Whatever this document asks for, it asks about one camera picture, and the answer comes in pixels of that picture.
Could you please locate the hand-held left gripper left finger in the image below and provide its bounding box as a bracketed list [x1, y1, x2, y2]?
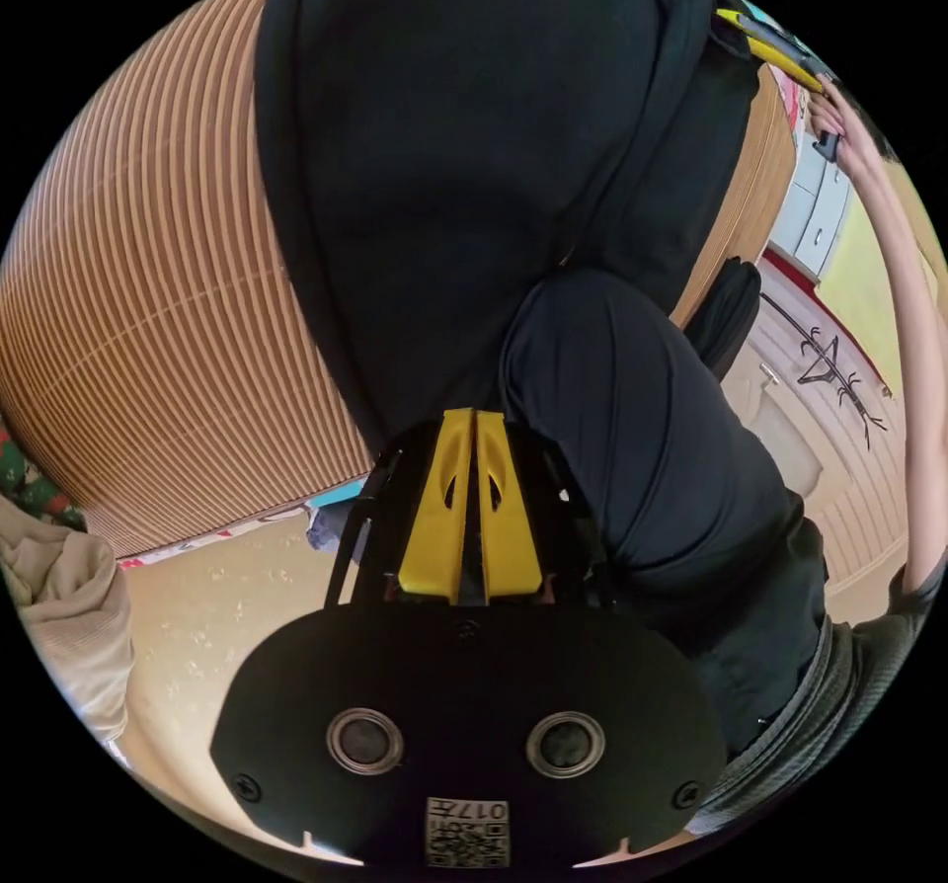
[396, 407, 476, 597]

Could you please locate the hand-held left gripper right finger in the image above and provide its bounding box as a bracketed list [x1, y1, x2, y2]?
[475, 409, 542, 597]

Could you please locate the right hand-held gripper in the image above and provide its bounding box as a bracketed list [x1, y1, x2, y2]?
[713, 7, 843, 162]

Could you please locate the person's right forearm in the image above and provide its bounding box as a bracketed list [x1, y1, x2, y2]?
[840, 120, 947, 597]

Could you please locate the person's right hand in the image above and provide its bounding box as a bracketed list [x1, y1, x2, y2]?
[809, 77, 866, 158]

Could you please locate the person's body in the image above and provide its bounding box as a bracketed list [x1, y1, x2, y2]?
[500, 259, 936, 837]

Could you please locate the white cupboard with drawers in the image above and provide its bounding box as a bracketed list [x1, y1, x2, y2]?
[766, 145, 854, 279]

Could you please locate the beige wooden cupboard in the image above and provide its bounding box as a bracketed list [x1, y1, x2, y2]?
[722, 257, 913, 606]

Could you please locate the bed with brown woven mat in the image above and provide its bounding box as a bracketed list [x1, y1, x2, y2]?
[0, 0, 813, 582]

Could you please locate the pile of clothes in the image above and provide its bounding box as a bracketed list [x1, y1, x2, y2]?
[0, 420, 139, 744]

